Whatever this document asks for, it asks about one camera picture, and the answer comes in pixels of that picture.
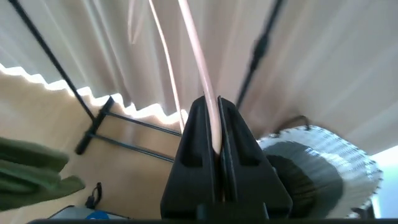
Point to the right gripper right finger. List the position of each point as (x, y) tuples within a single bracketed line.
[(258, 193)]

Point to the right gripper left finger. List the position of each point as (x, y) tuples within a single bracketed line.
[(186, 193)]

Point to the pink clothes hanger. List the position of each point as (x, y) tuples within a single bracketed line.
[(202, 68)]

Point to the green long-sleeved shirt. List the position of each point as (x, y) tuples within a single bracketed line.
[(31, 174)]

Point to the white laundry basket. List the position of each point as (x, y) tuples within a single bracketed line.
[(351, 155)]

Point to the black clothes rack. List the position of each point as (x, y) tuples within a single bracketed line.
[(96, 121)]

